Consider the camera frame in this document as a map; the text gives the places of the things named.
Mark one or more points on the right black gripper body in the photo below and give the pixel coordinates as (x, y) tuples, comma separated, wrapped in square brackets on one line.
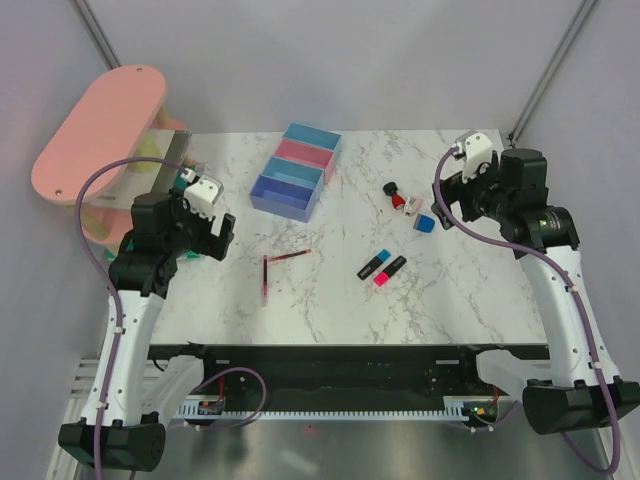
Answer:
[(481, 195)]

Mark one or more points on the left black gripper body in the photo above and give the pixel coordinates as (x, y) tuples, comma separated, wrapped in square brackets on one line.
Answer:
[(193, 232)]

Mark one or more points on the blue eraser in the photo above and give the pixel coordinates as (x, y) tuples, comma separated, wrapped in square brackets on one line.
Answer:
[(424, 223)]

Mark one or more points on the purple bin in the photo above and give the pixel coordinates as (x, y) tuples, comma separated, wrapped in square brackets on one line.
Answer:
[(283, 199)]

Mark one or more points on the red black stamp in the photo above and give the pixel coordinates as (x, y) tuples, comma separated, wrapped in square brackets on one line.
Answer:
[(391, 190)]

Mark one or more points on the light blue bin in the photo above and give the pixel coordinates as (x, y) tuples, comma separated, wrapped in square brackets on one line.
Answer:
[(313, 136)]

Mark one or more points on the pink bin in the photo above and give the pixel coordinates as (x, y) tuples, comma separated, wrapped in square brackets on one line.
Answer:
[(309, 155)]

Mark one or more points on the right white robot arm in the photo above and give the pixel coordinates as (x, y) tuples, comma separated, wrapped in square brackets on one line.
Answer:
[(501, 199)]

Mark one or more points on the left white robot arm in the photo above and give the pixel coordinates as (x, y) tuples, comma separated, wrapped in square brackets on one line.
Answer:
[(123, 425)]

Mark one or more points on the green box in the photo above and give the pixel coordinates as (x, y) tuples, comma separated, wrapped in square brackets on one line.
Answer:
[(179, 183)]

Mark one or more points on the red pen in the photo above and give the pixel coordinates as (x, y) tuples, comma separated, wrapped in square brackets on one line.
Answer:
[(265, 281)]

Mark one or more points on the dark red pencil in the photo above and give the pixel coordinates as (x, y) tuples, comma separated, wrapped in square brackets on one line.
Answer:
[(288, 255)]

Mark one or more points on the blue cap highlighter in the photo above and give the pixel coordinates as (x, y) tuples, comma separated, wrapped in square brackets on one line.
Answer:
[(372, 265)]

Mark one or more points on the pink wooden shelf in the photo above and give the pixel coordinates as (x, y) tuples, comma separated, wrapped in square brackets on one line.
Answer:
[(121, 115)]

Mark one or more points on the pink cap highlighter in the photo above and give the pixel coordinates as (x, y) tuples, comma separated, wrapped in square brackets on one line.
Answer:
[(390, 270)]

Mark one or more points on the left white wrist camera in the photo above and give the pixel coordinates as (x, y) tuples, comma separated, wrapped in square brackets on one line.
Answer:
[(201, 194)]

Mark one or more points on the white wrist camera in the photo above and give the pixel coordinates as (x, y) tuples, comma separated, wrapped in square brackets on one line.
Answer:
[(474, 149), (201, 194)]

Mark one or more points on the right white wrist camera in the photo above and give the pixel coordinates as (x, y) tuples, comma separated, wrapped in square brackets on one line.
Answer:
[(474, 149)]

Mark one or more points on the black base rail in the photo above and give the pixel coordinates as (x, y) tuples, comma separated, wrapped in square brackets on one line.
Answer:
[(323, 378)]

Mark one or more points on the right aluminium frame post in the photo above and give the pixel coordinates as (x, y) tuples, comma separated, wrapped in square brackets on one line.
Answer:
[(569, 38)]

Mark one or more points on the aluminium frame post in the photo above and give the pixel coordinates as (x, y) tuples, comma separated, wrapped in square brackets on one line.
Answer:
[(96, 33), (569, 38)]

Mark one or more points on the white cable duct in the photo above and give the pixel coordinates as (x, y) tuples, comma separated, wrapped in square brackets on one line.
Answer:
[(198, 409)]

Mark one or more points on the left aluminium frame post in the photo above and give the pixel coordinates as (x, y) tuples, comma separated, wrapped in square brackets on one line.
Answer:
[(96, 33)]

